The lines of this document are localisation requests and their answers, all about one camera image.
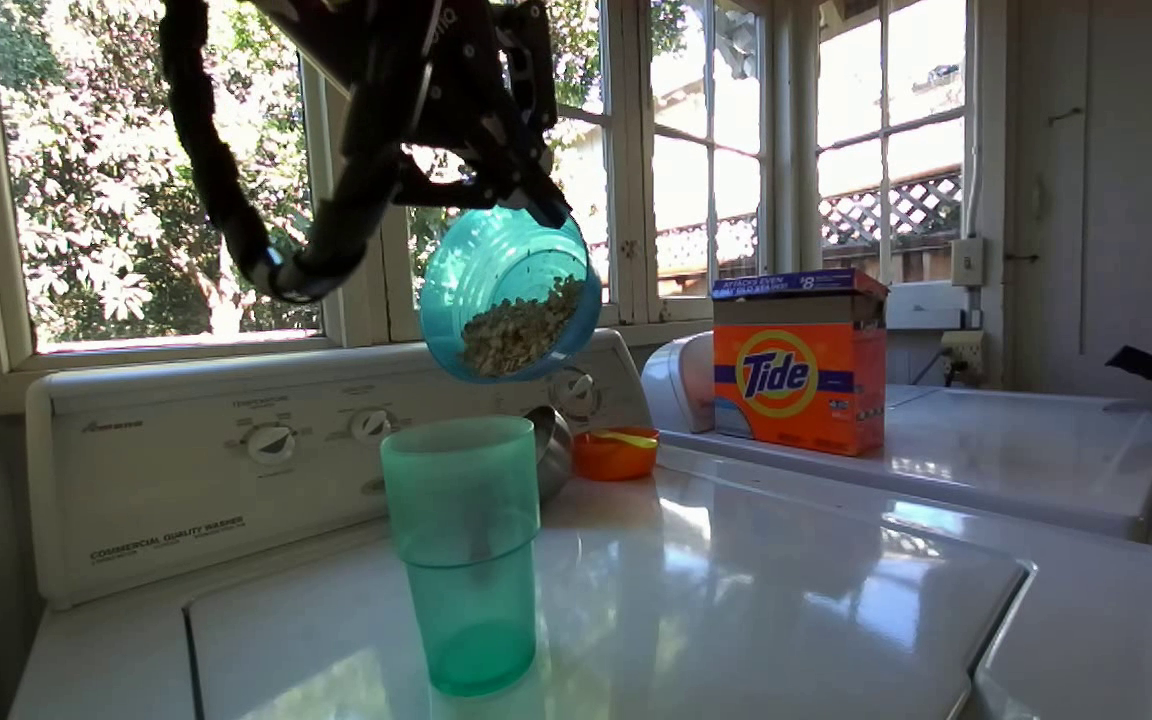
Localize small orange bowl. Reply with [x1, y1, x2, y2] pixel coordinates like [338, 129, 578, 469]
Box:
[568, 422, 664, 482]

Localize beige oat flakes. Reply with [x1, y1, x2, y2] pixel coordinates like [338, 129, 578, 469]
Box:
[456, 270, 592, 381]

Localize white wall socket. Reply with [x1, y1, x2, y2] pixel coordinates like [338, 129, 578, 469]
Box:
[941, 328, 989, 390]

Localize orange Tide detergent box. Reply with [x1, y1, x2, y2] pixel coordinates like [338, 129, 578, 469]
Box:
[708, 267, 891, 458]

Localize white dryer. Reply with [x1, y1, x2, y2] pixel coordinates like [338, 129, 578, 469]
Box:
[637, 332, 1152, 544]

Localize small white box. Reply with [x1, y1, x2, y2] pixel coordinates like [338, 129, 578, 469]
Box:
[885, 279, 973, 337]

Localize green translucent plastic cup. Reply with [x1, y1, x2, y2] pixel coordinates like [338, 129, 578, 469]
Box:
[375, 416, 545, 698]

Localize beige wall outlet box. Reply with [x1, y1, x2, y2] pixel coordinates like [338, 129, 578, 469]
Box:
[946, 237, 991, 292]

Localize white top-load washing machine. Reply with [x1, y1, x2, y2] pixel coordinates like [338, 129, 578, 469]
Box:
[9, 328, 1152, 720]

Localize white cabinet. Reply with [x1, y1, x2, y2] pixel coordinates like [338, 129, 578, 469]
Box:
[1009, 13, 1152, 394]

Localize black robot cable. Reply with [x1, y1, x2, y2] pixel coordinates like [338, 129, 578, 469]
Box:
[157, 0, 441, 308]

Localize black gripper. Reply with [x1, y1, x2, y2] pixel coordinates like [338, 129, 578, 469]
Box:
[387, 0, 574, 233]

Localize yellow plastic spoon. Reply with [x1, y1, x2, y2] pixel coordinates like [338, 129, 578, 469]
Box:
[592, 422, 658, 453]

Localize blue plastic bowl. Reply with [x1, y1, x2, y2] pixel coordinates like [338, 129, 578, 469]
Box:
[416, 205, 603, 386]

